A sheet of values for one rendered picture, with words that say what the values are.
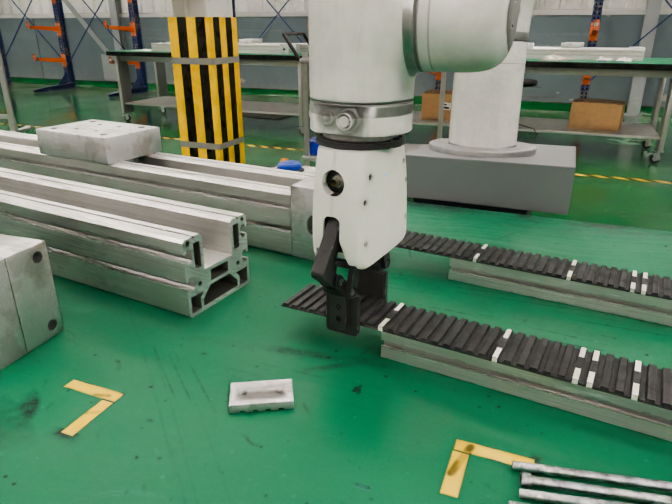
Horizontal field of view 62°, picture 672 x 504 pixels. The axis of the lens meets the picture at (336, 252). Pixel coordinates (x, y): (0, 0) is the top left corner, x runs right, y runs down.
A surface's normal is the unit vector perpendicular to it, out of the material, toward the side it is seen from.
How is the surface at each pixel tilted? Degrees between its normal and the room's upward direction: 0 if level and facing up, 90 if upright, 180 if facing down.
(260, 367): 0
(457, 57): 133
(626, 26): 90
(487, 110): 86
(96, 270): 90
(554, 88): 90
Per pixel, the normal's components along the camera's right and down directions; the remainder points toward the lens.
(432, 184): -0.38, 0.35
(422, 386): 0.00, -0.93
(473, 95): -0.58, 0.25
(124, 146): 0.87, 0.18
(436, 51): -0.32, 0.82
